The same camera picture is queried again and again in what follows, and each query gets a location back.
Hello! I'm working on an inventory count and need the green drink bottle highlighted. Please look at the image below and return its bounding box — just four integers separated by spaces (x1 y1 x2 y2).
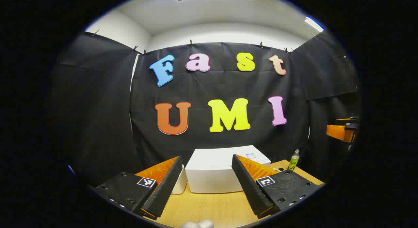
287 149 300 171

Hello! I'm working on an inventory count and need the black backdrop cloth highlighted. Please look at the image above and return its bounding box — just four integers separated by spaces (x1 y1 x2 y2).
49 31 361 187

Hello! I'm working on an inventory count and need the white toaster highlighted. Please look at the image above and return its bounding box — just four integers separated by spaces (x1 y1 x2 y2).
171 164 188 195

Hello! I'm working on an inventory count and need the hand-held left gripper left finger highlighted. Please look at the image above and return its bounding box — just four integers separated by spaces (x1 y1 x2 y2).
93 155 183 221

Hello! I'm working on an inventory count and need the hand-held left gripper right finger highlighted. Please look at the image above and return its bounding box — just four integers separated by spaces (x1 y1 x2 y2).
232 154 325 219

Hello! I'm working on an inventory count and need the white microwave oven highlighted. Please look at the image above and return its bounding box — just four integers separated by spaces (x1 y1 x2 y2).
185 145 271 194

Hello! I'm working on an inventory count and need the small ceiling light panel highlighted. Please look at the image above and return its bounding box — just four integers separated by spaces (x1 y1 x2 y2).
305 16 324 33

